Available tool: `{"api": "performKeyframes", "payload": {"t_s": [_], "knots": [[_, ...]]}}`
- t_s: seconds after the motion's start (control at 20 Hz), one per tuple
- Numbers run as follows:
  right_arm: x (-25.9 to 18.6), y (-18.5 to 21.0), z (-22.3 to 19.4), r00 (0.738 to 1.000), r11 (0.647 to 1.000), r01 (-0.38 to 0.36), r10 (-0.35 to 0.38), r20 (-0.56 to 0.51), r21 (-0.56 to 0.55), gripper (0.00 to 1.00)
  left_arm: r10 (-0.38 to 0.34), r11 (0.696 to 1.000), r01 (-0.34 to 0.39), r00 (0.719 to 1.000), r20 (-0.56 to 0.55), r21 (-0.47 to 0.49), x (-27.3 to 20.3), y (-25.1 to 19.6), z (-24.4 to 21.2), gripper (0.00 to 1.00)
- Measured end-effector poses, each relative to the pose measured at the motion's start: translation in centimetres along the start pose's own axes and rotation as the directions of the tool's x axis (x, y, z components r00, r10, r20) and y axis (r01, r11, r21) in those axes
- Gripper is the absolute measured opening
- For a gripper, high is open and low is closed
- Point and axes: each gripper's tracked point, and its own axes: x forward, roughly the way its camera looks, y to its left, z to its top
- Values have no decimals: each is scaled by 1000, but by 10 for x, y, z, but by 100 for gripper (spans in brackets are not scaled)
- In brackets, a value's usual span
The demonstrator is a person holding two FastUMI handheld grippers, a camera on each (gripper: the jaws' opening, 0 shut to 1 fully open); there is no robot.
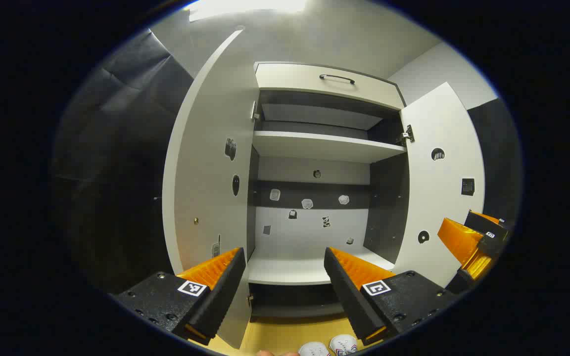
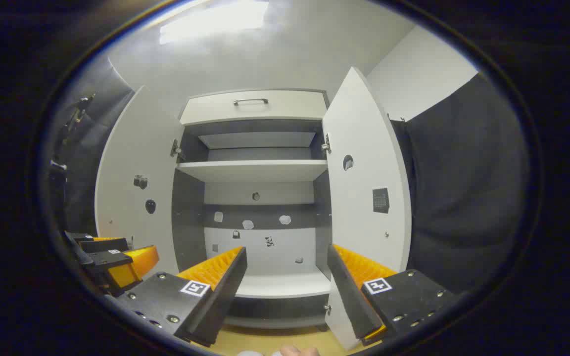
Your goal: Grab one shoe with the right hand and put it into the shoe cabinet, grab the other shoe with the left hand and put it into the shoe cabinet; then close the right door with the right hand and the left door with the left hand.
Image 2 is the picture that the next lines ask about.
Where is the ceiling light panel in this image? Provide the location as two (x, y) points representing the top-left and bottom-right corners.
(159, 0), (271, 45)

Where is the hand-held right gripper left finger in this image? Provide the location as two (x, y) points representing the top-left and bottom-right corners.
(109, 246), (248, 348)

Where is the white cabinet shelf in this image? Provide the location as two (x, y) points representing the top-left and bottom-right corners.
(198, 131), (317, 150)
(176, 159), (329, 182)

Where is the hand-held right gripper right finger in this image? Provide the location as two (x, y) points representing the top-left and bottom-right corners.
(326, 243), (464, 347)

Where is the black backdrop cloth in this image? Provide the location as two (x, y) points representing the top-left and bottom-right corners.
(50, 54), (135, 238)
(389, 73), (530, 295)

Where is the white cabinet drawer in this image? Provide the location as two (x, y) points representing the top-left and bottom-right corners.
(180, 89), (329, 126)

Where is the white door with camera sticker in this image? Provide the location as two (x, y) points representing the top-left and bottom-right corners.
(95, 85), (187, 278)

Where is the white shoe cabinet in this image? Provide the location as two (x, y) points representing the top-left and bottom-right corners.
(171, 88), (333, 329)

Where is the white door with cat sticker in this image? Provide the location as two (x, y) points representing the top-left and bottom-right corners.
(321, 67), (413, 351)

